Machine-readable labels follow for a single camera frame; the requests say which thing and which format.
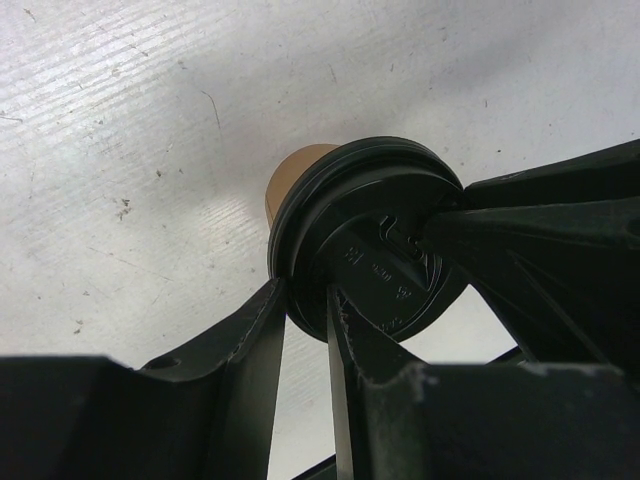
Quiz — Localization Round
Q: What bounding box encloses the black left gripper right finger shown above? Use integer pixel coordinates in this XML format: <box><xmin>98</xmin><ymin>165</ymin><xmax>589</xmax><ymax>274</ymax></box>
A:
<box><xmin>327</xmin><ymin>287</ymin><xmax>639</xmax><ymax>479</ymax></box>

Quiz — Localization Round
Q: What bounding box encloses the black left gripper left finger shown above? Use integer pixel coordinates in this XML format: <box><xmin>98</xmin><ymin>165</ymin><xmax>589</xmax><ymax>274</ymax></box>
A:
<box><xmin>1</xmin><ymin>279</ymin><xmax>285</xmax><ymax>479</ymax></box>

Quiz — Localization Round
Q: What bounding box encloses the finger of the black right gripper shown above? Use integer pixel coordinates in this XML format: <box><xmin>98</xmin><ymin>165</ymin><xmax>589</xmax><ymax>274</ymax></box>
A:
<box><xmin>424</xmin><ymin>141</ymin><xmax>639</xmax><ymax>365</ymax></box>

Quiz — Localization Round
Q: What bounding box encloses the black coffee cup lid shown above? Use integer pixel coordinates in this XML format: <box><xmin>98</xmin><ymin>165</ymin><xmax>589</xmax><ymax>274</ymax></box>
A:
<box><xmin>268</xmin><ymin>136</ymin><xmax>467</xmax><ymax>341</ymax></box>

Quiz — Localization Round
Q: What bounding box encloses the brown paper coffee cup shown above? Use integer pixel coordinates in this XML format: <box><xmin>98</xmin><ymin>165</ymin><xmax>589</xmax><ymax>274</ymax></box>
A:
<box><xmin>265</xmin><ymin>144</ymin><xmax>338</xmax><ymax>228</ymax></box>

